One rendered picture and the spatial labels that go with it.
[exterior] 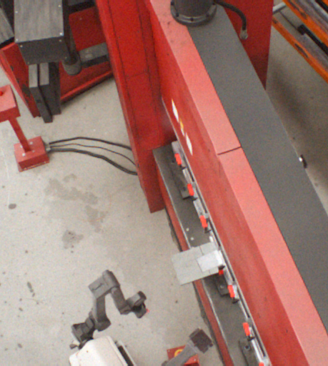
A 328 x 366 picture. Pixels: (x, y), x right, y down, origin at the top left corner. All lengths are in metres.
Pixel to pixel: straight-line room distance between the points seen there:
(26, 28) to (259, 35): 1.21
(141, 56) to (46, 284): 2.07
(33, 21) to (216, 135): 1.33
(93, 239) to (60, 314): 0.59
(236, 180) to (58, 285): 2.63
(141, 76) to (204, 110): 1.01
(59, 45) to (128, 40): 0.36
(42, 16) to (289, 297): 1.95
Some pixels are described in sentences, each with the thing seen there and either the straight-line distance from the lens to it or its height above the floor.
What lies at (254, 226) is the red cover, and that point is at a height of 2.30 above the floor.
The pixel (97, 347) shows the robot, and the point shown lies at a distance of 3.28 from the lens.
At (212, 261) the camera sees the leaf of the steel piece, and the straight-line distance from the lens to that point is 3.76.
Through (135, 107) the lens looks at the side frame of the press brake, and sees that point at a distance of 3.82.
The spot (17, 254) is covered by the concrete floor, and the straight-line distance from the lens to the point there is 5.07.
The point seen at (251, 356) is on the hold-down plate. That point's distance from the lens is 3.71.
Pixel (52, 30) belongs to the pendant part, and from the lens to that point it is 3.47.
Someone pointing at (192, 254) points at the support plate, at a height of 1.00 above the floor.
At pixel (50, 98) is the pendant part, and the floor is 1.44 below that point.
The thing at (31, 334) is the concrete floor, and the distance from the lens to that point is 4.85.
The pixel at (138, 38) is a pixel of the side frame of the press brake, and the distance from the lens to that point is 3.39.
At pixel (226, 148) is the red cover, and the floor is 2.30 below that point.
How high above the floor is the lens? 4.51
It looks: 63 degrees down
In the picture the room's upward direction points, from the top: 11 degrees counter-clockwise
